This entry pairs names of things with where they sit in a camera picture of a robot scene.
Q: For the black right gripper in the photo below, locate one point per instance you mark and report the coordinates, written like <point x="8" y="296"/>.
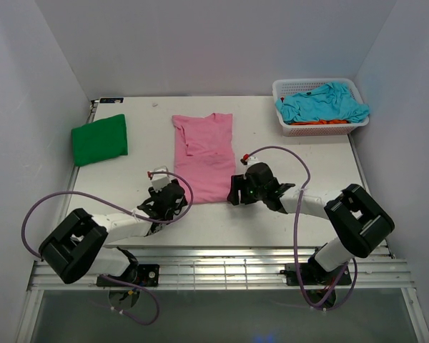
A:
<point x="239" y="182"/>

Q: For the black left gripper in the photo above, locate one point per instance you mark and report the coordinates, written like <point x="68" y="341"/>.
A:
<point x="153" y="194"/>

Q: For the pink t shirt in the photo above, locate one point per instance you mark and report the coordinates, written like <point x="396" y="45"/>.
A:
<point x="203" y="155"/>

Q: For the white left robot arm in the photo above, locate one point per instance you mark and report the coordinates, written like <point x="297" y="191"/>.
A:
<point x="84" y="243"/>

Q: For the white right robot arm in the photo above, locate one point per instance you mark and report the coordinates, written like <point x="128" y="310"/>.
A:
<point x="360" y="223"/>

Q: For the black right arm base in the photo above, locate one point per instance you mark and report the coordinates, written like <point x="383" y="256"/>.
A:
<point x="324" y="298"/>

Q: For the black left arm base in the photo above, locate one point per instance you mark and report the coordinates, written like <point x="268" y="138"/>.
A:
<point x="126" y="290"/>

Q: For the green folded t shirt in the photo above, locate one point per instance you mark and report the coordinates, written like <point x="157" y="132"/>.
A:
<point x="100" y="140"/>

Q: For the orange t shirt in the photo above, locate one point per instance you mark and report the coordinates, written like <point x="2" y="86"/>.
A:
<point x="320" y="122"/>

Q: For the white plastic basket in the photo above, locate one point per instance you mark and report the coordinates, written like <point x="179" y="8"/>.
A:
<point x="284" y="87"/>

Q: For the blue label sticker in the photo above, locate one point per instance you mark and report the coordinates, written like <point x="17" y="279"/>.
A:
<point x="111" y="100"/>

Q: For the blue t shirt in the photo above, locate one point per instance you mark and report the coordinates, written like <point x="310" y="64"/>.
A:
<point x="330" y="102"/>

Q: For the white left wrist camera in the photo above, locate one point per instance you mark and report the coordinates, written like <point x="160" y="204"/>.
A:
<point x="159" y="178"/>

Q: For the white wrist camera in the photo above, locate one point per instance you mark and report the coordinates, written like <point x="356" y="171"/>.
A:
<point x="159" y="178"/>
<point x="249" y="160"/>

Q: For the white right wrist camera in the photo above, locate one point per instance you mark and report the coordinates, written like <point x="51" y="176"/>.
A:
<point x="249" y="160"/>

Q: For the aluminium frame rail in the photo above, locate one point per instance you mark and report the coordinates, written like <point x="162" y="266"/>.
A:
<point x="259" y="269"/>

